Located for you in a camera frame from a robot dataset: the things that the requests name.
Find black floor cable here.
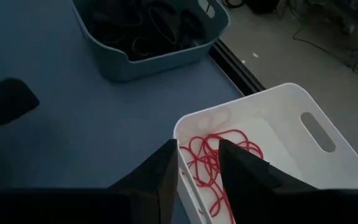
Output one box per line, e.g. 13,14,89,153
291,26,358,77

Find black floor box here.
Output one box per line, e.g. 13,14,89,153
246,0,281,16

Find black table frame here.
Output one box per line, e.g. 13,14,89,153
208,39,266,96

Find teal plastic basket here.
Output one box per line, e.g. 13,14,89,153
71,0,231,83

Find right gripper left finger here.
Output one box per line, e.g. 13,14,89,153
108,138,180,224

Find black rubber band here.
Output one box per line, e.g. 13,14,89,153
130,35,170,62
147,4,181,49
84,4,144,46

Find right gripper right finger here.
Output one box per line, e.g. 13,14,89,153
218,139,319,224

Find white plastic basket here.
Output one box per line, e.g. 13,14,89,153
172,82,358,224

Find dark floor equipment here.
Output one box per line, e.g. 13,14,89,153
303,0,358,68

